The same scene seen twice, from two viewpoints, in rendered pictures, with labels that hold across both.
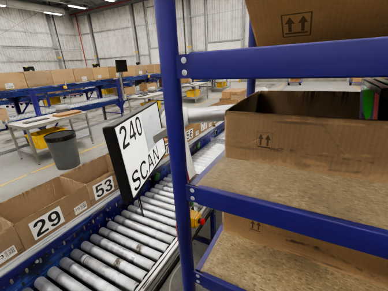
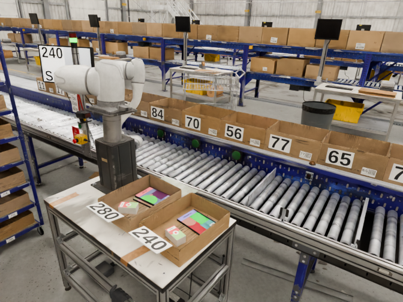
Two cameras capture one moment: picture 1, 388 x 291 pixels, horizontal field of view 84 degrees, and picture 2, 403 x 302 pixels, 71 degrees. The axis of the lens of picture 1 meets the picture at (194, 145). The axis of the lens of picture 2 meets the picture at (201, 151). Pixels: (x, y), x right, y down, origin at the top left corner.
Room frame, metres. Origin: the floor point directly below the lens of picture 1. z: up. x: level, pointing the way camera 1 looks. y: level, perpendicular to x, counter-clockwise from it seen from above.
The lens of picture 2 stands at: (2.18, -2.09, 1.74)
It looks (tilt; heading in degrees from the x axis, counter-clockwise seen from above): 24 degrees down; 93
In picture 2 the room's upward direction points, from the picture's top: 2 degrees clockwise
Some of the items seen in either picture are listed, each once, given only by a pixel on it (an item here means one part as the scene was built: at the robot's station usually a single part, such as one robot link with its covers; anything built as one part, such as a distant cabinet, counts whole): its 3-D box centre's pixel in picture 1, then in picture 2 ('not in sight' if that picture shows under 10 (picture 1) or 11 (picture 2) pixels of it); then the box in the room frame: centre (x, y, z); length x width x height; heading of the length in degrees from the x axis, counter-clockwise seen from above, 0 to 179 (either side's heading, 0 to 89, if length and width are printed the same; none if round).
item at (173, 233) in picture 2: not in sight; (175, 235); (2.00, -0.99, 0.78); 0.10 x 0.06 x 0.05; 134
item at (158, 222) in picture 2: not in sight; (186, 225); (2.05, -0.92, 0.80); 0.38 x 0.28 x 0.10; 54
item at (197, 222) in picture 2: not in sight; (197, 222); (2.10, -0.85, 0.76); 0.19 x 0.14 x 0.02; 140
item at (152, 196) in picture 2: not in sight; (154, 196); (1.82, -0.65, 0.78); 0.19 x 0.14 x 0.02; 149
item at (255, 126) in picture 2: (181, 131); (249, 129); (2.44, 0.14, 0.97); 0.39 x 0.29 x 0.17; 150
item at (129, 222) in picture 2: not in sight; (141, 201); (1.77, -0.74, 0.80); 0.38 x 0.28 x 0.10; 55
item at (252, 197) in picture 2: (227, 142); (262, 186); (2.50, -0.42, 0.76); 0.46 x 0.01 x 0.09; 60
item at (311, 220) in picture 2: not in sight; (316, 210); (2.81, -0.60, 0.72); 0.52 x 0.05 x 0.05; 60
